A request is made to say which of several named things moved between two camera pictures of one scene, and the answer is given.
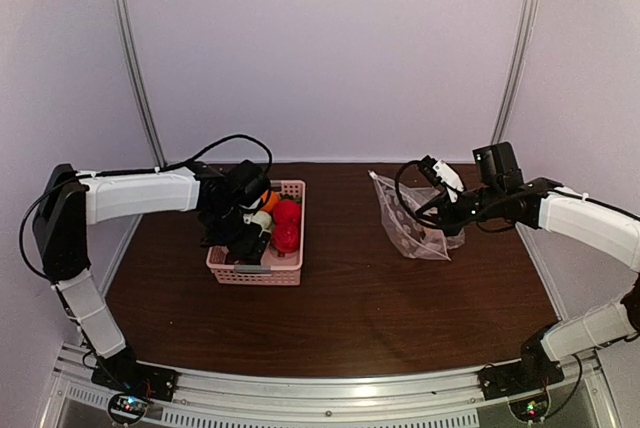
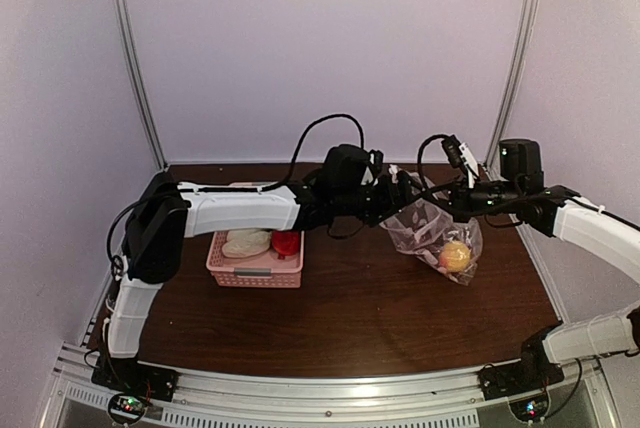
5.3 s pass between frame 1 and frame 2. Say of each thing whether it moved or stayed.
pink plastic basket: stayed
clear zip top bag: moved
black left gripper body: moved
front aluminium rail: stayed
